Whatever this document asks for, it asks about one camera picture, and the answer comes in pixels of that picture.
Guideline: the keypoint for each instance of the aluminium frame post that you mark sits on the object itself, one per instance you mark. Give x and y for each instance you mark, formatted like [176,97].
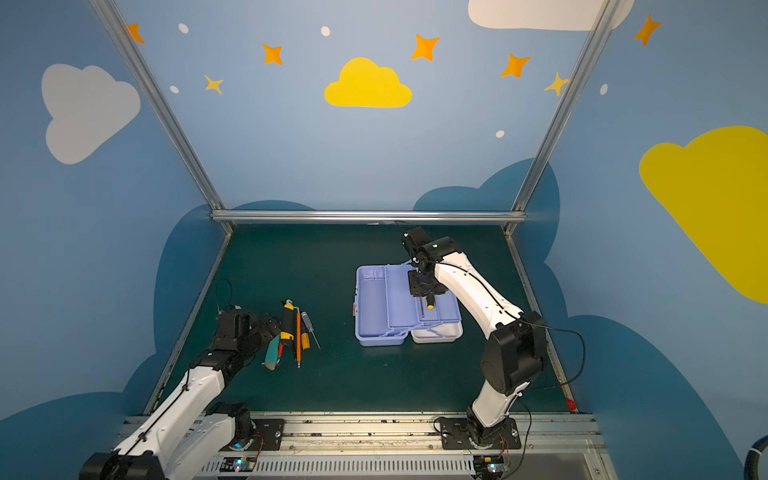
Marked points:
[580,74]
[113,21]

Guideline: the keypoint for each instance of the left controller board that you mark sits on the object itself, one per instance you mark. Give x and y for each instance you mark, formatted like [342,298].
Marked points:
[238,464]

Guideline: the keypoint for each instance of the aluminium frame crossbar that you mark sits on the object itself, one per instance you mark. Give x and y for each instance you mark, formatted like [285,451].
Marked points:
[366,217]

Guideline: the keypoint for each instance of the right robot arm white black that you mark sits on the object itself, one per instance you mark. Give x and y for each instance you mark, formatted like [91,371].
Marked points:
[516,343]

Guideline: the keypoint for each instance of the black yellow handle tool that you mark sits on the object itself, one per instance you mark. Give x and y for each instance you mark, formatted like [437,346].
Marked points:
[288,326]

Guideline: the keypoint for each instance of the controller board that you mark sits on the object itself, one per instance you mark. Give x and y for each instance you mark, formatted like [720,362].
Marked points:
[489,468]
[238,464]

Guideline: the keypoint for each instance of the teal utility knife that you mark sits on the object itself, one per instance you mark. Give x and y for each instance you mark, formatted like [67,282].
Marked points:
[273,354]

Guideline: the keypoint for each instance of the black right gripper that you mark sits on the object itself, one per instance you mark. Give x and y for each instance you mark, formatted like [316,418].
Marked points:
[424,285]

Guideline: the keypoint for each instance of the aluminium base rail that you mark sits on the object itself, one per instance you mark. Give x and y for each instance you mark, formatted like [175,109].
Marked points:
[328,445]

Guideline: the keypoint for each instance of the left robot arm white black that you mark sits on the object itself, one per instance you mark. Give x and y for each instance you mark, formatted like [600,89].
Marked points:
[179,438]

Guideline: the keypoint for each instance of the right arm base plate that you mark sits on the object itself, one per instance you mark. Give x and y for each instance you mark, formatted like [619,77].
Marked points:
[462,433]

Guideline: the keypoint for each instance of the right controller board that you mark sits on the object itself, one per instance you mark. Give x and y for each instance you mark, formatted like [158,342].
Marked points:
[489,468]

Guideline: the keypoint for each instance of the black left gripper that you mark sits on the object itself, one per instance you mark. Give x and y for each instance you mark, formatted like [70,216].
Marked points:
[265,330]

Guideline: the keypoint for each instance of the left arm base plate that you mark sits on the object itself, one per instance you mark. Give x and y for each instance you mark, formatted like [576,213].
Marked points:
[259,434]

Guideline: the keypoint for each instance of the orange pencil tool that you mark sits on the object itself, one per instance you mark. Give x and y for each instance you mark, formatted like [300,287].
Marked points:
[298,338]

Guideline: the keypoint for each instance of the white purple tool box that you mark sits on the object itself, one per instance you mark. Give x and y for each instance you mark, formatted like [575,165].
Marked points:
[386,313]

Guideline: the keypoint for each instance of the left aluminium frame post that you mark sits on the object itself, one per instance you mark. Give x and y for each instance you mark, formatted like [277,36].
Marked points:
[113,21]

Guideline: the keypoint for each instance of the right aluminium frame post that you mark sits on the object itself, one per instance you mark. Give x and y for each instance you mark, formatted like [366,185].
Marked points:
[580,74]

